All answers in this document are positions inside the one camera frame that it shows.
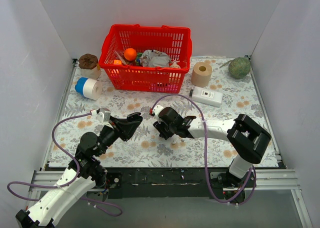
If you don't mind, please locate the black earbud charging case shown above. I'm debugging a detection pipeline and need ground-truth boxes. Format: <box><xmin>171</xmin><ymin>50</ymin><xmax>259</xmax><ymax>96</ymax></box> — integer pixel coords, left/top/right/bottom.
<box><xmin>127</xmin><ymin>112</ymin><xmax>143</xmax><ymax>123</ymax></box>

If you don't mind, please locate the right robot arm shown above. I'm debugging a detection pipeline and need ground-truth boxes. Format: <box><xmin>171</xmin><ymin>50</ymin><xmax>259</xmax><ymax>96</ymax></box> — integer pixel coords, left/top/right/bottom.
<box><xmin>150</xmin><ymin>105</ymin><xmax>272</xmax><ymax>187</ymax></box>

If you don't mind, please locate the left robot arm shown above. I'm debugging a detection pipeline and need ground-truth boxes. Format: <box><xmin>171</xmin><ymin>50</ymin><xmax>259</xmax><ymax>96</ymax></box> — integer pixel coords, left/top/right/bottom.
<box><xmin>15</xmin><ymin>108</ymin><xmax>143</xmax><ymax>228</ymax></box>

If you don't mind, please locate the white rectangular bottle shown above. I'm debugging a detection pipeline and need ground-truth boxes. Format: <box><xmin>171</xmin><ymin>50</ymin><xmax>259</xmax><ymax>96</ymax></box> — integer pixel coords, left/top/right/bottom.
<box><xmin>189</xmin><ymin>86</ymin><xmax>223</xmax><ymax>107</ymax></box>

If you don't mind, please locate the floral table mat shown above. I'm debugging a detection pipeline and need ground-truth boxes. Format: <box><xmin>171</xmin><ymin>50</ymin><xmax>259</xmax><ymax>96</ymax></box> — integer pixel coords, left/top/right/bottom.
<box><xmin>48</xmin><ymin>57</ymin><xmax>269</xmax><ymax>168</ymax></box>

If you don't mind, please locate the brown paper roll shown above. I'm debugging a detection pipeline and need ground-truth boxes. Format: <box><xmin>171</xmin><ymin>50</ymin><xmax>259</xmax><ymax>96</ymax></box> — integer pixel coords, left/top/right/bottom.
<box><xmin>191</xmin><ymin>62</ymin><xmax>212</xmax><ymax>88</ymax></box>

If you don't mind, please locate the beige toy in basket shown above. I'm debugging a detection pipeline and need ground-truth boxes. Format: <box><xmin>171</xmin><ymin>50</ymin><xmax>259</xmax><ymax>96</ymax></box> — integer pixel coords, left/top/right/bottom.
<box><xmin>170</xmin><ymin>60</ymin><xmax>181</xmax><ymax>69</ymax></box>

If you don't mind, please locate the small orange box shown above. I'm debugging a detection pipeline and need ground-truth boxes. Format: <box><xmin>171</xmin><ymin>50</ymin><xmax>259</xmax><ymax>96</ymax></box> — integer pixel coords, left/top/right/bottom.
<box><xmin>113</xmin><ymin>60</ymin><xmax>122</xmax><ymax>65</ymax></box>

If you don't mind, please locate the crumpled grey foil bag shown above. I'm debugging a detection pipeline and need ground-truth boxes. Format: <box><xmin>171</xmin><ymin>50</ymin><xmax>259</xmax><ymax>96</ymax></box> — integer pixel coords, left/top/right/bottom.
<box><xmin>139</xmin><ymin>49</ymin><xmax>172</xmax><ymax>68</ymax></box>

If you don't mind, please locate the orange fruit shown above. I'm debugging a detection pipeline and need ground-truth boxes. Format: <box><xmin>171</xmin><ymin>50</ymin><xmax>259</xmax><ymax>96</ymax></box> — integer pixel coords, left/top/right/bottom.
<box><xmin>123</xmin><ymin>48</ymin><xmax>137</xmax><ymax>61</ymax></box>

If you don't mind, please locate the red plastic shopping basket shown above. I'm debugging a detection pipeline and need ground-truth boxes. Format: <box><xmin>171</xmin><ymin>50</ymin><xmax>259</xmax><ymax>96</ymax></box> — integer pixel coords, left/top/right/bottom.
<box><xmin>99</xmin><ymin>24</ymin><xmax>192</xmax><ymax>94</ymax></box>

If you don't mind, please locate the green melon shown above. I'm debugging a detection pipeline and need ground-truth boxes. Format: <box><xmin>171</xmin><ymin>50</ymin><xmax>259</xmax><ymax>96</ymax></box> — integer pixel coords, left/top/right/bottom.
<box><xmin>228</xmin><ymin>57</ymin><xmax>251</xmax><ymax>79</ymax></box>

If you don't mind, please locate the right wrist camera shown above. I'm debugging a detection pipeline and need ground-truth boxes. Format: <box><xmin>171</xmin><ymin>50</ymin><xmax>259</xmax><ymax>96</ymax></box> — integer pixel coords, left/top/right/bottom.
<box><xmin>149</xmin><ymin>105</ymin><xmax>164</xmax><ymax>119</ymax></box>

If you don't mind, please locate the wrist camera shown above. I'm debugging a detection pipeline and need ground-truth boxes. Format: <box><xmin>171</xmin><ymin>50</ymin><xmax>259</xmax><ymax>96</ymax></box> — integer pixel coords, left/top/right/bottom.
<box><xmin>90</xmin><ymin>108</ymin><xmax>111</xmax><ymax>126</ymax></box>
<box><xmin>149</xmin><ymin>105</ymin><xmax>164</xmax><ymax>119</ymax></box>

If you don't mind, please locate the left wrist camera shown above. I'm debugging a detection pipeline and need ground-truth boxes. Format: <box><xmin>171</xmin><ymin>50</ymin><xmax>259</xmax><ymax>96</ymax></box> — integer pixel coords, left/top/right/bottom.
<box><xmin>90</xmin><ymin>108</ymin><xmax>111</xmax><ymax>126</ymax></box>

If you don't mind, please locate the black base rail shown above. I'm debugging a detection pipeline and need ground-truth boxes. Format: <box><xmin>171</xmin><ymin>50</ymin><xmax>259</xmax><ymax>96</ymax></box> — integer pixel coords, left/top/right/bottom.
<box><xmin>77</xmin><ymin>166</ymin><xmax>253</xmax><ymax>200</ymax></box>

